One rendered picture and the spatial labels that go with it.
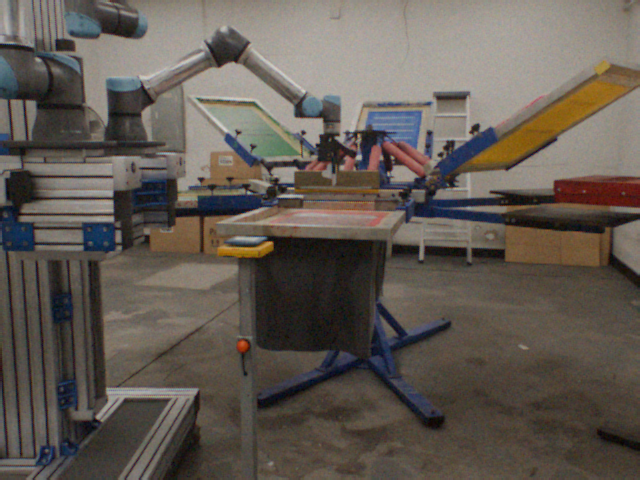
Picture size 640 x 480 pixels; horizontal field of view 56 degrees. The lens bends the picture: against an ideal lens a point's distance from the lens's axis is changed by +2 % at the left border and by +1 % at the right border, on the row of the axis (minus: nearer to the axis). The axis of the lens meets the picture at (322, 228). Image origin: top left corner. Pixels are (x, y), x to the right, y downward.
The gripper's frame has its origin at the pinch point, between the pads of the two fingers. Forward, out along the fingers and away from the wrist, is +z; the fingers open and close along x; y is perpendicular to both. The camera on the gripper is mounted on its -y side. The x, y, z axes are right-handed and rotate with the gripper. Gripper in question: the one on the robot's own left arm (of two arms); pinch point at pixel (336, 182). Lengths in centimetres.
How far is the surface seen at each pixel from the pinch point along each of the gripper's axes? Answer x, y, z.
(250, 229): 57, 17, 12
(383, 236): 57, -27, 12
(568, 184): -9, -91, -1
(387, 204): 0.4, -21.5, 8.4
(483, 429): -17, -64, 108
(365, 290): 48, -20, 33
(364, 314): 48, -20, 41
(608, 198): -2, -104, 4
